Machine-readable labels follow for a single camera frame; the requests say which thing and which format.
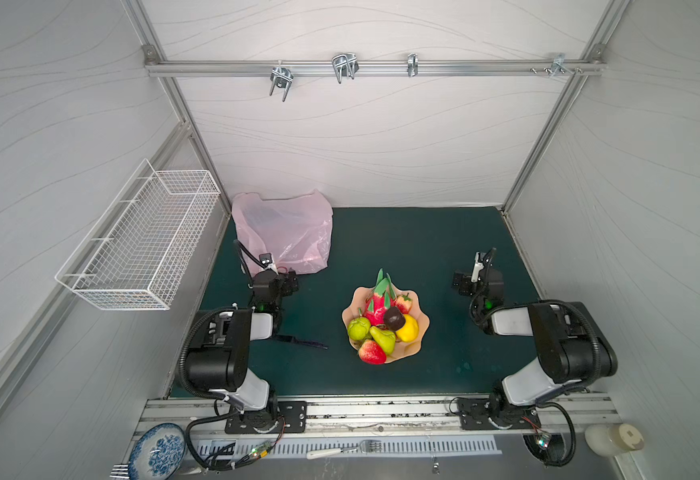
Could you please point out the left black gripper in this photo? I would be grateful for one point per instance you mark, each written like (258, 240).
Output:
(290, 282)

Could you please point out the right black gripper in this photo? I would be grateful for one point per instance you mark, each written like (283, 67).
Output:
(463, 282)

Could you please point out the pink plastic bag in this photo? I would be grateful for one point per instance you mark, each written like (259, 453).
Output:
(297, 232)

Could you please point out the dark purple plum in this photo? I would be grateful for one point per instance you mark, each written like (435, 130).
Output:
(394, 319)

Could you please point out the green pear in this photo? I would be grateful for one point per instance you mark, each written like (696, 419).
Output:
(385, 338)

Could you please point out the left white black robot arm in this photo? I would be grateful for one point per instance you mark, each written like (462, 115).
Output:
(214, 359)

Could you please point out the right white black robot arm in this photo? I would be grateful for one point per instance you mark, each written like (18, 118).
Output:
(572, 352)

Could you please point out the dark blue knife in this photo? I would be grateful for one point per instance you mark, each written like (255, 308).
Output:
(296, 341)

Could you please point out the green table mat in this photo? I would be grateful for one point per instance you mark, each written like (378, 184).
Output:
(420, 249)

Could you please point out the small strawberry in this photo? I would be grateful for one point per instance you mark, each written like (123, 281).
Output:
(404, 303)

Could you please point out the green apple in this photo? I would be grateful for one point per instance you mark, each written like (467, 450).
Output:
(358, 329)

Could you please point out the pink green dragon fruit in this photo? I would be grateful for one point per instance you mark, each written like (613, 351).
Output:
(381, 299)

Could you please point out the peach wavy fruit plate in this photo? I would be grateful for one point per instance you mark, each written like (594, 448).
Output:
(402, 349)

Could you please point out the red apple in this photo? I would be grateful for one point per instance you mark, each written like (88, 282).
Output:
(372, 353)

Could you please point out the white vent strip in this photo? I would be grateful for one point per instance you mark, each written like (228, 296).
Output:
(389, 447)

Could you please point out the blue white patterned plate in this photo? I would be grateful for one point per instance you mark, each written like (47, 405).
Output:
(158, 454)

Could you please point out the left metal clamp hook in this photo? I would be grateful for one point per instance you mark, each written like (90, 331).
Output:
(281, 78)

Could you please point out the metal clamp hook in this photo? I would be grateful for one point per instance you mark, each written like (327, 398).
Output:
(345, 65)
(281, 78)

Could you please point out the silver fork at corner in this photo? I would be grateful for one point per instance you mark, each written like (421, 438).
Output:
(120, 472)

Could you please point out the middle metal clamp hook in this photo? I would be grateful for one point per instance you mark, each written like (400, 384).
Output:
(345, 65)

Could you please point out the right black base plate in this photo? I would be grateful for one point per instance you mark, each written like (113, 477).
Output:
(482, 414)

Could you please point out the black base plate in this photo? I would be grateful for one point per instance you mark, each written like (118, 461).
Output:
(482, 414)
(286, 416)

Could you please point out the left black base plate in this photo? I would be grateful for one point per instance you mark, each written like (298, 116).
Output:
(286, 416)

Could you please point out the white wire basket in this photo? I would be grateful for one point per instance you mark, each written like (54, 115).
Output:
(136, 254)

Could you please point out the white handled fork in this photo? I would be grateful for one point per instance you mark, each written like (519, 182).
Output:
(364, 447)

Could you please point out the small metal ring hook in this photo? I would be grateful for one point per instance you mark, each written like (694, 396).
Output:
(412, 65)

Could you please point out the right metal bolt bracket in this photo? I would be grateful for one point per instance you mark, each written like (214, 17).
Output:
(558, 67)

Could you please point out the metal crossbar rail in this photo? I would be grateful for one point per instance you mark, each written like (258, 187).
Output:
(367, 68)

